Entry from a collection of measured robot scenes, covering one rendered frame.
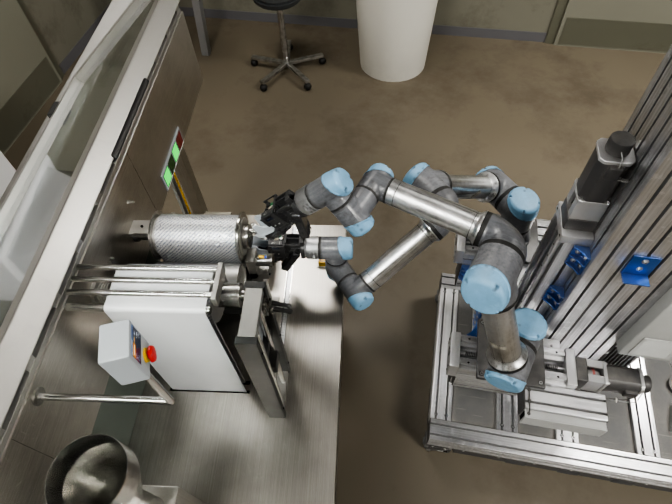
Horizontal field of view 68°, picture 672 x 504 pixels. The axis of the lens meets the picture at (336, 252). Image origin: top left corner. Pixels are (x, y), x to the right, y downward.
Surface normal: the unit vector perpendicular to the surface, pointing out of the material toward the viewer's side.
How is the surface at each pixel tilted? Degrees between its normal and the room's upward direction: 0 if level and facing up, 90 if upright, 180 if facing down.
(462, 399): 0
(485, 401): 0
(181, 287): 0
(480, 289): 83
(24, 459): 90
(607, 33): 90
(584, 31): 90
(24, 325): 50
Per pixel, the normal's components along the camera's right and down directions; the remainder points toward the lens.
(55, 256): 0.74, -0.36
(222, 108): -0.04, -0.57
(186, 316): -0.04, 0.82
